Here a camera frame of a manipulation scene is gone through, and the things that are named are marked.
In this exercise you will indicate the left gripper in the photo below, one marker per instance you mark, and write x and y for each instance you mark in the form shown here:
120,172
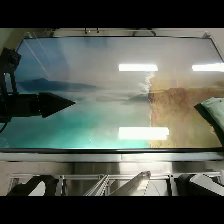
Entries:
26,105

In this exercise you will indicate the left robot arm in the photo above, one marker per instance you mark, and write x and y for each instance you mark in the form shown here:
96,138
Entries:
25,188

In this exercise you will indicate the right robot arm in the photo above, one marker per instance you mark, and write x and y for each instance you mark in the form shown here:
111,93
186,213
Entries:
187,185

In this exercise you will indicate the pale green garment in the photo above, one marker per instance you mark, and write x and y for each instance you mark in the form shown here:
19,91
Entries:
215,110

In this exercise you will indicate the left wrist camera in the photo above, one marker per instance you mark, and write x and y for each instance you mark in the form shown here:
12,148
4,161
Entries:
9,60

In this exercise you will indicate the silver frame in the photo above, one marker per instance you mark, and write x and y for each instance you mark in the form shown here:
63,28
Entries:
100,157

